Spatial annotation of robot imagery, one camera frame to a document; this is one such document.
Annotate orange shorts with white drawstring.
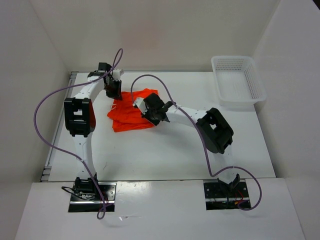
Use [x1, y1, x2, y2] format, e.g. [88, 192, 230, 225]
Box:
[107, 91, 155, 133]

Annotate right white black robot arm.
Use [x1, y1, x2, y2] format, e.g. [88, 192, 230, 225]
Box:
[133, 93, 240, 197]

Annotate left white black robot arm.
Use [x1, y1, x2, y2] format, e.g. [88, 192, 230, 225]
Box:
[64, 62, 124, 201]

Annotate white perforated plastic basket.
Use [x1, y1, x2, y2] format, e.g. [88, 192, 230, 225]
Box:
[211, 55, 267, 107]

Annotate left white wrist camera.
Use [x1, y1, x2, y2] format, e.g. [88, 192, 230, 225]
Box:
[108, 69, 124, 82]

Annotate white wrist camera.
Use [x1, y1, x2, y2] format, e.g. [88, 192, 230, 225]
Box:
[108, 69, 124, 82]
[132, 97, 148, 115]

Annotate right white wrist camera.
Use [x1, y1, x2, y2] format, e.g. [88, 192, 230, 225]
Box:
[132, 97, 148, 115]

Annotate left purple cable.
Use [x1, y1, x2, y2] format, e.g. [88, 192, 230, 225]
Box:
[33, 48, 124, 220]

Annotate purple cable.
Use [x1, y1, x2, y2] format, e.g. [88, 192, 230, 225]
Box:
[33, 48, 124, 220]
[130, 74, 263, 212]

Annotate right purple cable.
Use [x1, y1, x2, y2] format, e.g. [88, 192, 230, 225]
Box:
[130, 74, 263, 212]

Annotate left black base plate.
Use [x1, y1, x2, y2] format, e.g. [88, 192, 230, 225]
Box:
[68, 182, 117, 213]

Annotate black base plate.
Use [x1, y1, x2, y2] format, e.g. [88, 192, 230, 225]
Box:
[68, 182, 117, 213]
[203, 181, 252, 211]

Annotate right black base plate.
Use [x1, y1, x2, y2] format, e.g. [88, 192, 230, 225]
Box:
[203, 181, 252, 211]

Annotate aluminium table edge rail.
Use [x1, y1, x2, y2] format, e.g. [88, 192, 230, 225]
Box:
[40, 71, 78, 182]

